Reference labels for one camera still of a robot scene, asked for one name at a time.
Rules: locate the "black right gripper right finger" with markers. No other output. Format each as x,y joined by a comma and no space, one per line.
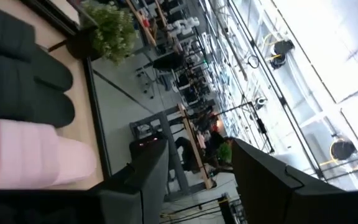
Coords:
291,202

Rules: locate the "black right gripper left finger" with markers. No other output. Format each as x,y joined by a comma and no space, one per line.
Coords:
129,199

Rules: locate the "pink rubber slide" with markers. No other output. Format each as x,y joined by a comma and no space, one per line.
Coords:
26,155

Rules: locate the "black rubber slide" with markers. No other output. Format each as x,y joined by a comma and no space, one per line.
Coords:
8,31
26,99

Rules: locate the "grey desk wooden top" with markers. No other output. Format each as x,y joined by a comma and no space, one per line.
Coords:
169,140

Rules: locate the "small green potted plant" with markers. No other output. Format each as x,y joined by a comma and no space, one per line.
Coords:
113,31

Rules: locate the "white robot figure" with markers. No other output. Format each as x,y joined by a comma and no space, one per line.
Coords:
185,26

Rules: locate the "black metal table frame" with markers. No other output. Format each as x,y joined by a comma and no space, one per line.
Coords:
98,124

